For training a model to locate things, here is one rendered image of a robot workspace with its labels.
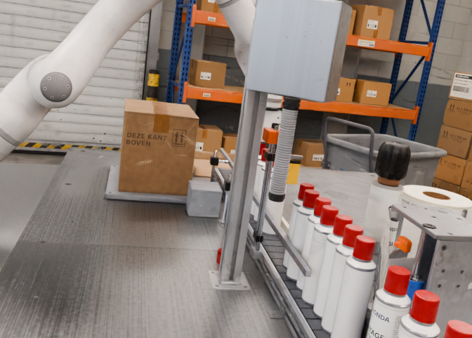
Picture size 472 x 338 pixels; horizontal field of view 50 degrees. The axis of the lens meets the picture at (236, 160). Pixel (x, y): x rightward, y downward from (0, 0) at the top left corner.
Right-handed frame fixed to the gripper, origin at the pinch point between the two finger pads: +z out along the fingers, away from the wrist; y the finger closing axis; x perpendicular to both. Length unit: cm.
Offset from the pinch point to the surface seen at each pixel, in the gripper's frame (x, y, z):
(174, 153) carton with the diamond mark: 14.1, -25.0, 5.0
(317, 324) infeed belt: -68, -3, 16
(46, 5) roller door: 382, -127, -42
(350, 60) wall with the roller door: 435, 215, -32
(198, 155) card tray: 77, -8, 20
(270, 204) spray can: -24.4, -1.7, 7.6
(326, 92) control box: -57, -5, -26
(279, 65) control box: -52, -13, -30
